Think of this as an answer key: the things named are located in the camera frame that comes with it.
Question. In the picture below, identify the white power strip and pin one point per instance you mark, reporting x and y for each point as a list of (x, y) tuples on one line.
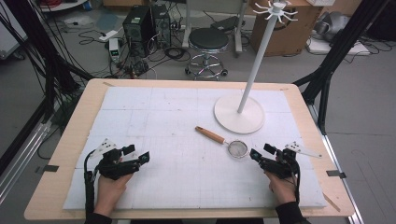
[(108, 36)]

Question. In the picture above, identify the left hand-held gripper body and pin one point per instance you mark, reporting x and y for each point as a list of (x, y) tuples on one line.
[(116, 166)]

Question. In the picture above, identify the black tape strip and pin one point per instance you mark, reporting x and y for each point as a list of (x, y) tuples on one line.
[(336, 174)]

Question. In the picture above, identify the slim black computer tower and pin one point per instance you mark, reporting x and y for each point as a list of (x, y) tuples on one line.
[(162, 25)]

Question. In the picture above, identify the small white power supply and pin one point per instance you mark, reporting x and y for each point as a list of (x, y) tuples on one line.
[(114, 49)]

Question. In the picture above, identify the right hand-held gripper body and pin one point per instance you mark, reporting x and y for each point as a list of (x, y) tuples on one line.
[(281, 163)]

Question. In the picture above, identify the flat white floor board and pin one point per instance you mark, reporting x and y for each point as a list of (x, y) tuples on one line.
[(339, 48)]

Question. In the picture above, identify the white foam board mat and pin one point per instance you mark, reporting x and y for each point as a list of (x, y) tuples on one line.
[(174, 174)]

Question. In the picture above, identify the white hook stand rack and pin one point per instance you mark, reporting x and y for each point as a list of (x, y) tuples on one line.
[(239, 117)]

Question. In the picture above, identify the large black computer tower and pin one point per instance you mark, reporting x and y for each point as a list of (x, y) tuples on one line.
[(137, 28)]

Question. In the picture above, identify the aluminium rail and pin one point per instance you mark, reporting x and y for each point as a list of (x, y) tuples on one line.
[(342, 174), (21, 161)]

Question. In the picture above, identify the person's right hand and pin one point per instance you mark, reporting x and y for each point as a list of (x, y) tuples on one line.
[(282, 188)]

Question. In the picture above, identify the black metal frame stand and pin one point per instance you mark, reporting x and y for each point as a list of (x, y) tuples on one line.
[(333, 59), (46, 56)]

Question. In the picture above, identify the grey bag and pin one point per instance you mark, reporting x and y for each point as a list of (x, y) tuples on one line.
[(331, 25)]

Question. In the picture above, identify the brown cardboard box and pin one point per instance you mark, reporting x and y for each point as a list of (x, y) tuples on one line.
[(286, 31)]

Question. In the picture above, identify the black round stool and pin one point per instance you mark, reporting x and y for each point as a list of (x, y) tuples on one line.
[(208, 39)]

